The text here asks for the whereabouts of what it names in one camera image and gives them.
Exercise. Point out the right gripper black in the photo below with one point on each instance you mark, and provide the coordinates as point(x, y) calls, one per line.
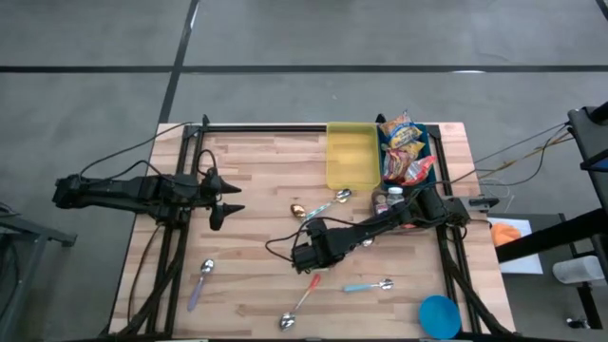
point(316, 247)

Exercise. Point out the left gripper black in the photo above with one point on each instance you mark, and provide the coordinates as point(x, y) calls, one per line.
point(214, 199)

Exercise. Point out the plain silver metal spoon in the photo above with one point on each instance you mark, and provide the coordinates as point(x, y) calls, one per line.
point(366, 242)

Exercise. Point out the glass herb jar white lid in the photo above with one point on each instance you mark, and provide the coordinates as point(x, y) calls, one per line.
point(395, 195)

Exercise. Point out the orange red snack bag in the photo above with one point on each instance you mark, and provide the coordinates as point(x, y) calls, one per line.
point(394, 165)

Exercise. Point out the orange silver snack bag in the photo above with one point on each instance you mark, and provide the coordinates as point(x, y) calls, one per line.
point(420, 168)

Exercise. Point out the blue yellow snack bag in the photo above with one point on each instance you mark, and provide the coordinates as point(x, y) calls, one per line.
point(401, 132)

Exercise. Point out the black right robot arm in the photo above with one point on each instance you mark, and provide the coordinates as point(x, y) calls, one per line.
point(375, 228)

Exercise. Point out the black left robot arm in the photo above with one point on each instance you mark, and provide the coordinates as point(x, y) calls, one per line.
point(119, 192)

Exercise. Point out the yellow plastic bin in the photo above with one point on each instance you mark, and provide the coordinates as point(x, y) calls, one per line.
point(351, 157)

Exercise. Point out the blue round lid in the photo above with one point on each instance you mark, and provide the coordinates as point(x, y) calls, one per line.
point(439, 317)

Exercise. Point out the teal blue plastic bin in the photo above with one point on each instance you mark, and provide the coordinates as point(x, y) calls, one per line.
point(429, 138)

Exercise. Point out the dark grey metal stand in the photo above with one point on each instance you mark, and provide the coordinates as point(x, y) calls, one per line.
point(47, 233)

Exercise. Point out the orange soft object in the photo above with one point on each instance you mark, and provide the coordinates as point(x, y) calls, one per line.
point(504, 234)

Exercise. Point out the white paper sheet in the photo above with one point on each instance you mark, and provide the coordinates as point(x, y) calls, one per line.
point(522, 263)

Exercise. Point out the white plastic roll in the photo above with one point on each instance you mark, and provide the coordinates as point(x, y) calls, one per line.
point(577, 270)

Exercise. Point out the small black floor object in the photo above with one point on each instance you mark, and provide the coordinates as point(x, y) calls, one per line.
point(577, 323)

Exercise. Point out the black metal stand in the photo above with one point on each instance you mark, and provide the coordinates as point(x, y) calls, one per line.
point(589, 138)

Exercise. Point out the black aluminium table frame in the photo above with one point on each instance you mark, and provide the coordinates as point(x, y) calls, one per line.
point(266, 128)

